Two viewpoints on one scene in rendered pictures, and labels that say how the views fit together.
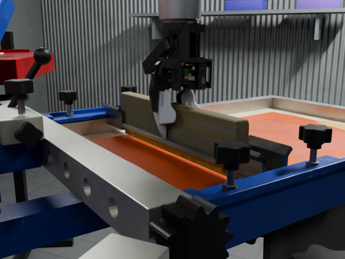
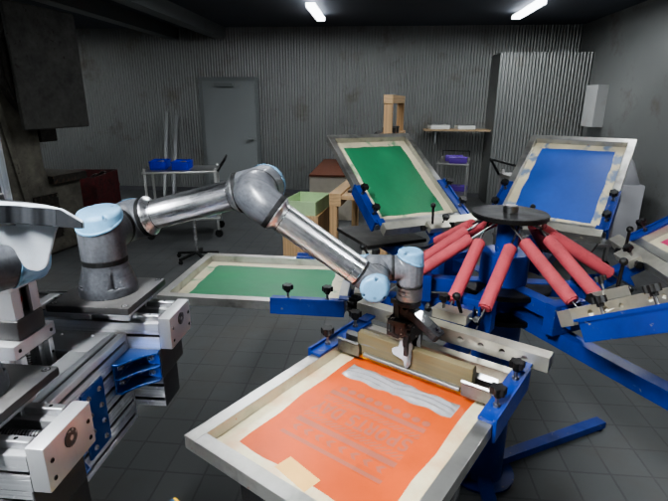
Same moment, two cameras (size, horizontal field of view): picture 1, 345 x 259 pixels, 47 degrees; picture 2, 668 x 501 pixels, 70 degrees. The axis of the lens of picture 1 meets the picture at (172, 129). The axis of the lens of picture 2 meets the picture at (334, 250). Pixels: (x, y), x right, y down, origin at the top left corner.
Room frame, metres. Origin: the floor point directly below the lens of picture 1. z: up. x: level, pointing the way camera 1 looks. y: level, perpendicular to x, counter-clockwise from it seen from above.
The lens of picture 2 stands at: (1.88, -0.64, 1.76)
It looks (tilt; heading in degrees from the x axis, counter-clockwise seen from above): 17 degrees down; 161
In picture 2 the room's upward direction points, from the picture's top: straight up
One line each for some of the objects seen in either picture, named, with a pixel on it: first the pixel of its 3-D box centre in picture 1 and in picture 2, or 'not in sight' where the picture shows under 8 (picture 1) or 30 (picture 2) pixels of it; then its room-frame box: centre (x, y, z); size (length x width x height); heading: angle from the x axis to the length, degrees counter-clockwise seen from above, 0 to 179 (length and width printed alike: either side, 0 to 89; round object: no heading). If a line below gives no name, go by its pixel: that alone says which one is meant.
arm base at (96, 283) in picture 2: not in sight; (106, 273); (0.51, -0.83, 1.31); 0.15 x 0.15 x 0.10
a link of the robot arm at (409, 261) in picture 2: not in sight; (409, 267); (0.73, -0.02, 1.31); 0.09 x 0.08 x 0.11; 66
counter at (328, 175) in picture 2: not in sight; (336, 186); (-5.83, 2.07, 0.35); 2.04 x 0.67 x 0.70; 156
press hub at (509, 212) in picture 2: not in sight; (494, 349); (0.27, 0.69, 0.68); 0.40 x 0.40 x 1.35
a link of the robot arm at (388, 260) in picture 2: not in sight; (375, 269); (0.70, -0.11, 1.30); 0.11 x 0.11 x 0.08; 66
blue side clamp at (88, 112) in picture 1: (101, 122); (505, 400); (0.96, 0.18, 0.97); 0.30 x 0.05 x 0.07; 124
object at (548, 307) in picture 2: not in sight; (501, 285); (0.27, 0.69, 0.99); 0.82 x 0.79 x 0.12; 124
